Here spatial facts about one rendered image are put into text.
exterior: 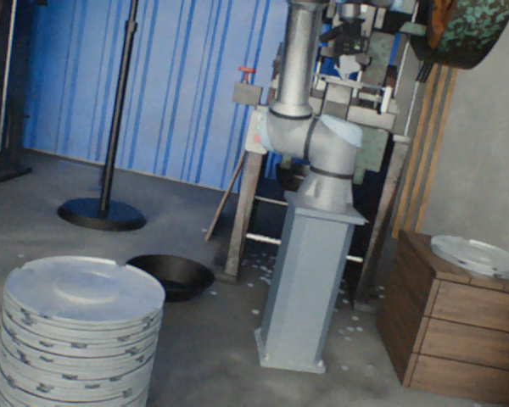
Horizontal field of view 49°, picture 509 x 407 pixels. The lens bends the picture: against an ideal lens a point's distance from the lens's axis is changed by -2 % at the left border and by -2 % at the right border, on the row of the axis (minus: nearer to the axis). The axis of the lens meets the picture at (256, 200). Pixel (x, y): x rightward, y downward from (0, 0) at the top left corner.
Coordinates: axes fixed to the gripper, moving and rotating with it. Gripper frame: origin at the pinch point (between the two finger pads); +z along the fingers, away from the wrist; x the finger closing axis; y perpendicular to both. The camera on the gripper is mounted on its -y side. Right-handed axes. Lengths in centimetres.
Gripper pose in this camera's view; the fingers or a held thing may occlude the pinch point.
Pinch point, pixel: (343, 76)
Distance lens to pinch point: 196.2
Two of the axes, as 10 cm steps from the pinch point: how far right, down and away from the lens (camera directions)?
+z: 0.5, 9.0, 4.4
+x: 7.4, -3.2, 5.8
